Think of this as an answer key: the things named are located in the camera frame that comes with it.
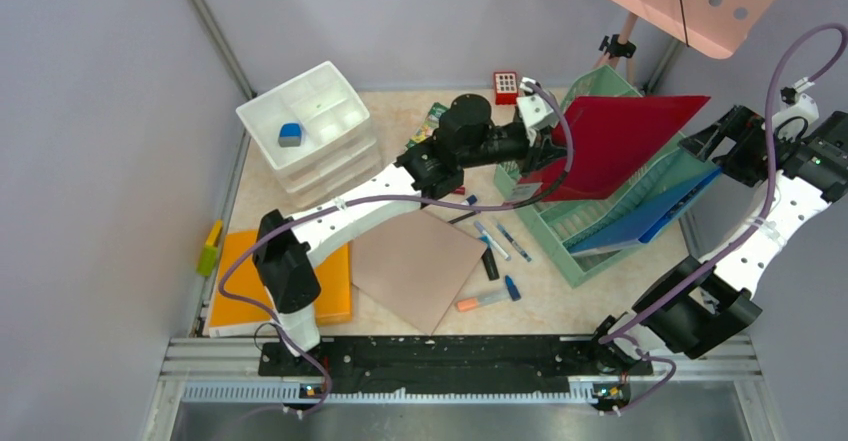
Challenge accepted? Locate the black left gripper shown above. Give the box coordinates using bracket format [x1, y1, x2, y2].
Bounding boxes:
[459, 124, 575, 178]

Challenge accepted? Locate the red plastic folder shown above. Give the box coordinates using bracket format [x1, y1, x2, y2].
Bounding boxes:
[545, 95, 710, 201]

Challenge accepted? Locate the orange folder binder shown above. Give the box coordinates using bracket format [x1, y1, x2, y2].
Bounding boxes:
[203, 229, 353, 337]

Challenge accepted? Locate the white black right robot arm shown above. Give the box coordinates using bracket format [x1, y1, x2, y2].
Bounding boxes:
[586, 106, 847, 373]

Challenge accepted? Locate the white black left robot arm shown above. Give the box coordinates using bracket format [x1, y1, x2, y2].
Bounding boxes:
[251, 90, 574, 375]

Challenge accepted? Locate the green Treehouse paperback book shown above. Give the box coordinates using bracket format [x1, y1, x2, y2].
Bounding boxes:
[405, 102, 448, 148]

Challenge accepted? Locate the red grid pen holder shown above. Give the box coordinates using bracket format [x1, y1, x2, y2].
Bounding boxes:
[493, 71, 519, 106]

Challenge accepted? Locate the dark purple pen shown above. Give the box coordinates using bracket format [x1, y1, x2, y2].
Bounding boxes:
[448, 211, 481, 224]

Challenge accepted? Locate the white blue pen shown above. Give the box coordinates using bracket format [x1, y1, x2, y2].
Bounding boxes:
[473, 221, 511, 261]

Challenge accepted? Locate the blue clear gel pen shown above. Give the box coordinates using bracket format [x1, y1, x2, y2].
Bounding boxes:
[495, 221, 532, 263]

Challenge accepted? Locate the green plastic file rack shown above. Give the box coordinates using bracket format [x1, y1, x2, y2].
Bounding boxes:
[494, 67, 715, 287]

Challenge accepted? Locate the black marker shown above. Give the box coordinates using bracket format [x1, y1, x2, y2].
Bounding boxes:
[481, 248, 500, 281]

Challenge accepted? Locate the blue file folder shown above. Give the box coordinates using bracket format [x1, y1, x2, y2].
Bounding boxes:
[569, 168, 721, 258]

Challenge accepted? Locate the white plastic drawer organizer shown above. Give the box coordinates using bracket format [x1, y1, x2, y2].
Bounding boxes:
[236, 61, 384, 210]

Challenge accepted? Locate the blue marker cap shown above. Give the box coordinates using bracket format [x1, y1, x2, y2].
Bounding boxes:
[504, 276, 522, 302]

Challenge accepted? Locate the orange cap clear marker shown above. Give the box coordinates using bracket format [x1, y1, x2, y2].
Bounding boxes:
[456, 292, 511, 312]

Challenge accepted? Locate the blue grey eraser block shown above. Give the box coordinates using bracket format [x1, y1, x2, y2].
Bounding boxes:
[277, 122, 304, 148]

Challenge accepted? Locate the yellow green clip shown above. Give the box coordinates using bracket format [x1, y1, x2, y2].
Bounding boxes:
[196, 219, 223, 277]

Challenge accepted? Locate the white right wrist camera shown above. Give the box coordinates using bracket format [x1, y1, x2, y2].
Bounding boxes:
[771, 77, 819, 141]

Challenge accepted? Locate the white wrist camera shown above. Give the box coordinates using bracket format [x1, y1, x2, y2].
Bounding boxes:
[771, 77, 819, 141]
[516, 77, 563, 137]

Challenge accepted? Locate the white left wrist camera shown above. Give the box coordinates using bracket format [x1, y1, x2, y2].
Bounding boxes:
[516, 77, 563, 137]

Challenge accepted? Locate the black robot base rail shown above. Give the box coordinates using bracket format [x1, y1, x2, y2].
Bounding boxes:
[259, 335, 654, 381]

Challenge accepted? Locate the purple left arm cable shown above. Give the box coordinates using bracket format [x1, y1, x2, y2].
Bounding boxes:
[217, 80, 576, 419]

